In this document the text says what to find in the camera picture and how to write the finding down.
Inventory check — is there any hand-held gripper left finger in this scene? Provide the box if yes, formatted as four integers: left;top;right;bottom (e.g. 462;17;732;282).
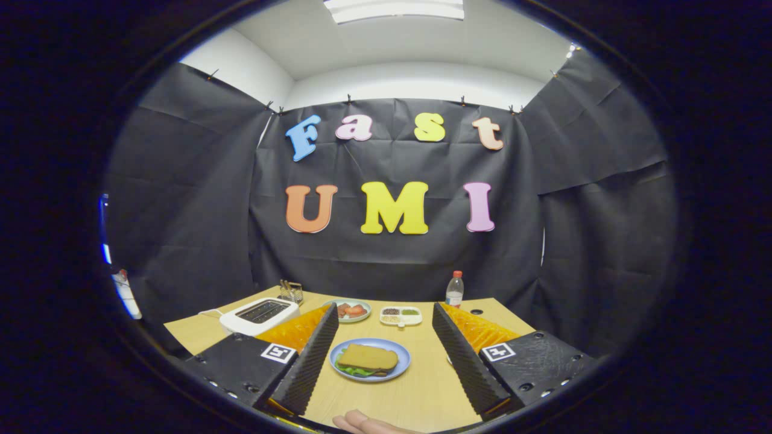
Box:
184;303;340;418

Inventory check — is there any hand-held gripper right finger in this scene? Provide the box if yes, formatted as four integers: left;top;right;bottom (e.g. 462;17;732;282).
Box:
432;303;598;423

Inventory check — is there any green lettuce leaf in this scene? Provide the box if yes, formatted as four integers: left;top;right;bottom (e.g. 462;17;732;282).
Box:
335;350;381;378

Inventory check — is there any brown toasted bread slice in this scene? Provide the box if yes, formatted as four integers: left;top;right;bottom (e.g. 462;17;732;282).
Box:
337;343;399;371

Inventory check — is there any pale green round plate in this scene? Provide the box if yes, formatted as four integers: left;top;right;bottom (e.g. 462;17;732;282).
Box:
323;299;372;324

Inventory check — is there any blue round plate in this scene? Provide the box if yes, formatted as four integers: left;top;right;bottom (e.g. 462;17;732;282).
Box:
329;338;411;383

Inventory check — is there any white divided seed dish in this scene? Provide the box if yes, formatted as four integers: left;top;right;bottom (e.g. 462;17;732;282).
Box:
379;306;423;328

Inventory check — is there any clear bottle with red cap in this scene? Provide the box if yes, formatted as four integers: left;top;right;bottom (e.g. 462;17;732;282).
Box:
445;271;464;309

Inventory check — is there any white toaster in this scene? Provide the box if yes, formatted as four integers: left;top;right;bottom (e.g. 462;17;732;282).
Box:
219;297;300;337

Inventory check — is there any black backdrop cloth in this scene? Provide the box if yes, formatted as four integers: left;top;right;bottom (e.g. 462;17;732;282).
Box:
103;48;679;362

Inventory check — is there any white and red object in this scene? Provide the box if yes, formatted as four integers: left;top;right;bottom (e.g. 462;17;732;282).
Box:
110;269;143;321

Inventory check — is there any row of black cloth clips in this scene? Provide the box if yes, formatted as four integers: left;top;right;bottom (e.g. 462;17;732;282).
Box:
207;45;580;115

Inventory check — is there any ceiling light panel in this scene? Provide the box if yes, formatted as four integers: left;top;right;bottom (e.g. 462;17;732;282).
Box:
324;0;465;25

